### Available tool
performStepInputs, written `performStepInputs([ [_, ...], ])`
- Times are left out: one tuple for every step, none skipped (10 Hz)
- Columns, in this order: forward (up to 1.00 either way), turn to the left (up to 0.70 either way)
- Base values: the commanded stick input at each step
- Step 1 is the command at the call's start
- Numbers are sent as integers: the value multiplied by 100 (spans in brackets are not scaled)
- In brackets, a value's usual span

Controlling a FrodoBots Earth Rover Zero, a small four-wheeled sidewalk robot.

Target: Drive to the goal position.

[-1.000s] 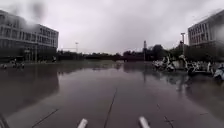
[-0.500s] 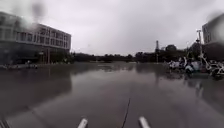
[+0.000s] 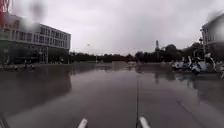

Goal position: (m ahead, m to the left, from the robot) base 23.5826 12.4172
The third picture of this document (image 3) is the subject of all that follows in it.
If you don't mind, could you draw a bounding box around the wet grey paved plaza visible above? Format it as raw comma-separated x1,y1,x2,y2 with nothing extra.
0,61,224,128

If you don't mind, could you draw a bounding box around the distant tower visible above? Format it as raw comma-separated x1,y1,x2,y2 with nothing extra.
154,39,160,52

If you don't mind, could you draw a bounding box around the row of distant trees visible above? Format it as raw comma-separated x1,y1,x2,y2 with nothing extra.
68,41,205,64

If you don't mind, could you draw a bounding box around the robot's own part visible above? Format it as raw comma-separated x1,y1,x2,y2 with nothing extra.
77,118,89,128
138,115,152,128

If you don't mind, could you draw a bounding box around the large white banded building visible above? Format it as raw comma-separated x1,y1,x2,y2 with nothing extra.
0,13,72,64

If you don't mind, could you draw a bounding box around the row of parked scooters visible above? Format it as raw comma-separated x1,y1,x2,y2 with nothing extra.
171,54,224,80

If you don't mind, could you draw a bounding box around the row of trees by building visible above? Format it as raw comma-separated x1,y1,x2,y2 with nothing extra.
0,43,70,65

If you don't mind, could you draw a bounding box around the grey building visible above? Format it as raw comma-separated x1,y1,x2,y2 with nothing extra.
199,13,224,62

